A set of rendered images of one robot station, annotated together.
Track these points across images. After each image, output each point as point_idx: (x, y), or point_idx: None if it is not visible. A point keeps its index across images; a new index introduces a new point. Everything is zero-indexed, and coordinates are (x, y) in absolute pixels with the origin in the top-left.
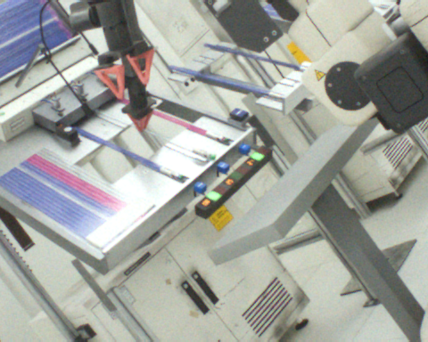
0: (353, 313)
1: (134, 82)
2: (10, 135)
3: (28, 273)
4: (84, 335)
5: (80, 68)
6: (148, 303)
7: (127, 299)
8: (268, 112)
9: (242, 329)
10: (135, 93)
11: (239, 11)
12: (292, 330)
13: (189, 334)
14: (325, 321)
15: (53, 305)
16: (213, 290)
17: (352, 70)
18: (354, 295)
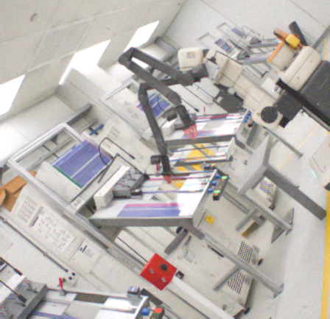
0: (282, 240)
1: (166, 158)
2: (107, 202)
3: (139, 261)
4: (177, 278)
5: (121, 171)
6: (200, 255)
7: (191, 254)
8: None
9: None
10: (166, 163)
11: (226, 99)
12: (256, 267)
13: (221, 266)
14: (271, 252)
15: None
16: None
17: (269, 109)
18: (278, 238)
